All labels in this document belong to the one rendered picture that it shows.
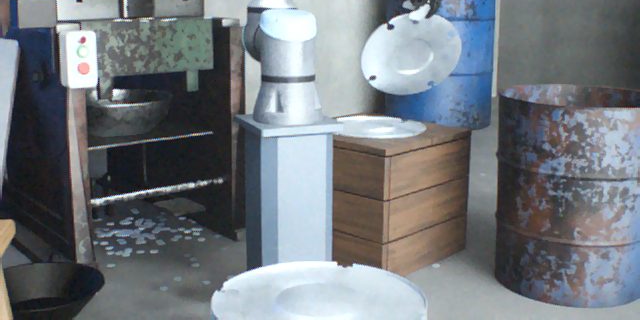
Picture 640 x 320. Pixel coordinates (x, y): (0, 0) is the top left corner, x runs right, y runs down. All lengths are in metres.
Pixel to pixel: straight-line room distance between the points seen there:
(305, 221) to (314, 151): 0.15
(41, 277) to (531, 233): 1.18
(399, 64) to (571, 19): 2.93
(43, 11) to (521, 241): 1.28
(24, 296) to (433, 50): 1.26
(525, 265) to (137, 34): 1.15
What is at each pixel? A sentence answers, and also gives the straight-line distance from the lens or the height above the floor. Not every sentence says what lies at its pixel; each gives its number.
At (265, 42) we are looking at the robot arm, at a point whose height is 0.62.
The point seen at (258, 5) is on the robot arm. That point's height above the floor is 0.69.
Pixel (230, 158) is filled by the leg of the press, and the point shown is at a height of 0.25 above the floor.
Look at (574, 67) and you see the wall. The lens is 5.04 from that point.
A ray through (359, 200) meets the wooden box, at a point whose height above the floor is 0.21.
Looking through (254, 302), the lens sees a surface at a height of 0.31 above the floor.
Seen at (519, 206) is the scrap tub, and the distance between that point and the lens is 1.89.
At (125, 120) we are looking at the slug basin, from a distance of 2.20.
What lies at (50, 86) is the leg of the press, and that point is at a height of 0.48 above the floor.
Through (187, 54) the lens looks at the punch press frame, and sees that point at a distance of 2.17.
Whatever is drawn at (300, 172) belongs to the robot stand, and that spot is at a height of 0.35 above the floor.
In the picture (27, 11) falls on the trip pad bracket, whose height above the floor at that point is 0.68.
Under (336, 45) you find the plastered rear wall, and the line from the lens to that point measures 4.32.
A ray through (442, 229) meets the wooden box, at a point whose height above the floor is 0.09.
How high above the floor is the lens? 0.73
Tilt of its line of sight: 11 degrees down
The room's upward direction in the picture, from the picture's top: straight up
